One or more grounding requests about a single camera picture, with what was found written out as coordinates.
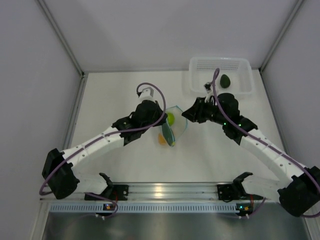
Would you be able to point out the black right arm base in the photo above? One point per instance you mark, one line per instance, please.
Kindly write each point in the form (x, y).
(233, 191)

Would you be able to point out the white slotted cable duct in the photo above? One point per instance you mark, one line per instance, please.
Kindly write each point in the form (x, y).
(134, 207)

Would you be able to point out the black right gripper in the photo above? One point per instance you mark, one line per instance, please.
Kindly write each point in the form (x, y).
(196, 112)

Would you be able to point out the aluminium mounting rail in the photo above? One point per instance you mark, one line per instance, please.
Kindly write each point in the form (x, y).
(146, 191)

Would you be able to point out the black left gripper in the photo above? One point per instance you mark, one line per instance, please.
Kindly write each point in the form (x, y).
(159, 111)

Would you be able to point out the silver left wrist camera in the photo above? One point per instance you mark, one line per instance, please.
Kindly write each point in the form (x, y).
(146, 94)

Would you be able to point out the white perforated plastic basket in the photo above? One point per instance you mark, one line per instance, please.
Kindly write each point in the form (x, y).
(202, 69)

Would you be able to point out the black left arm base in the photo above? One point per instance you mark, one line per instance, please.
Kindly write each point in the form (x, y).
(115, 192)

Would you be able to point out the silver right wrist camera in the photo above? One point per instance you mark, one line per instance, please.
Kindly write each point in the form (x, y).
(209, 87)

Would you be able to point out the green fake cucumber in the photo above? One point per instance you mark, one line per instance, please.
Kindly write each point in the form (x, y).
(168, 134)

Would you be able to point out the orange fake fruit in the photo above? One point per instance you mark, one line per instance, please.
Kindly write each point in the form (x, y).
(161, 140)

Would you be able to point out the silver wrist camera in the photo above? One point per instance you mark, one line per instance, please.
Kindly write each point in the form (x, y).
(209, 87)
(146, 94)

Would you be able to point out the light green fake lime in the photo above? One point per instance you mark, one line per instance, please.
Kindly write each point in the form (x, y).
(170, 118)

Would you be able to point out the clear zip bag blue seal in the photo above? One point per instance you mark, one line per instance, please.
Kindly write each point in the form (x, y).
(180, 124)

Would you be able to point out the dark green fake avocado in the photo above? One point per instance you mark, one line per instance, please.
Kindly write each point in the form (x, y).
(225, 81)

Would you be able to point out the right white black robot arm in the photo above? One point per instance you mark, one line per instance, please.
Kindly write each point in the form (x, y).
(297, 188)

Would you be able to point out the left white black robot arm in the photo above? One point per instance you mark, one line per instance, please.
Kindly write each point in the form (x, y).
(62, 169)

